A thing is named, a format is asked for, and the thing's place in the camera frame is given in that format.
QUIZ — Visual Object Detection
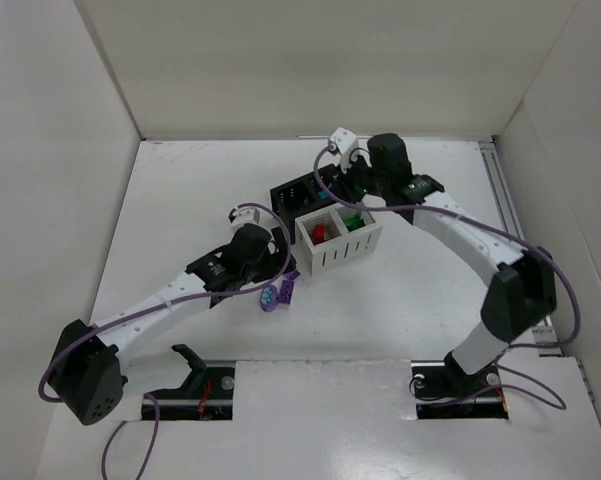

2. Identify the purple round flower lego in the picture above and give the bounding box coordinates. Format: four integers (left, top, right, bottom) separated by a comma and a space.
259, 285, 278, 313

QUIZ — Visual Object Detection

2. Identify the green rounded lego block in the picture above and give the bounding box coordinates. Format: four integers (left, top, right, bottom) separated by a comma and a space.
343, 214, 366, 232

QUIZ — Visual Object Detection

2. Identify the red lego block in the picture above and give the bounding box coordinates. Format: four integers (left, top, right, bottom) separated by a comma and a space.
311, 224, 329, 245

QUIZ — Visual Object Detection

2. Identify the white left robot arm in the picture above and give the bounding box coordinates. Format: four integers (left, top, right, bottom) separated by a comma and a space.
42, 223, 292, 426

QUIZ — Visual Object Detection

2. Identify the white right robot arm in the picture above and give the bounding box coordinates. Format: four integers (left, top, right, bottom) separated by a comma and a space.
329, 128, 556, 384

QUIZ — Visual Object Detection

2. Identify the black two-slot container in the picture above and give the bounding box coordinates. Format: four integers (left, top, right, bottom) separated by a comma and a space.
270, 171, 335, 245

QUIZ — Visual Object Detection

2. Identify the white two-slot container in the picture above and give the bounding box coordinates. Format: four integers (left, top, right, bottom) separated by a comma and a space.
295, 204, 382, 276

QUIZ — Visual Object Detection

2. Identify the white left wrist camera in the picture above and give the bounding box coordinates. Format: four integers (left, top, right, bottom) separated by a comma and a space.
228, 206, 260, 228

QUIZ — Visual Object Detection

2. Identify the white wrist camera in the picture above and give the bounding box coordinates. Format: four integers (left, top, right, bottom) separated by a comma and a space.
228, 206, 260, 228
327, 127, 359, 173

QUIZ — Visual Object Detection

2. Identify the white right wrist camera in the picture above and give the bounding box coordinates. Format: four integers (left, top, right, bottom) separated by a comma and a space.
327, 127, 359, 173

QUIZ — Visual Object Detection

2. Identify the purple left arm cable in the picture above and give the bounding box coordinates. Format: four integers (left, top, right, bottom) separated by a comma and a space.
38, 202, 294, 480

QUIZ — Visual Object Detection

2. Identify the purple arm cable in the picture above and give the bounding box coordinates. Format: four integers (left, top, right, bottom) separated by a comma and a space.
38, 202, 294, 480
312, 144, 581, 411

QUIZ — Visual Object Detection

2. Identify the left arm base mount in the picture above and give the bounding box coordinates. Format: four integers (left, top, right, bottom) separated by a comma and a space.
151, 362, 236, 422

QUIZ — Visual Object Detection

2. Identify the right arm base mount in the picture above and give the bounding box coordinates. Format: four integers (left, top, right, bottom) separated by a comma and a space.
408, 361, 509, 420

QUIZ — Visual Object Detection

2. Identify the aluminium rail right edge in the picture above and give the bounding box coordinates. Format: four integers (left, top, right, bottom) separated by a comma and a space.
478, 141, 564, 357

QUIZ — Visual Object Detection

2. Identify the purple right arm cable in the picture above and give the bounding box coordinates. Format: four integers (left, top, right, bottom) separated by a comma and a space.
312, 144, 581, 411

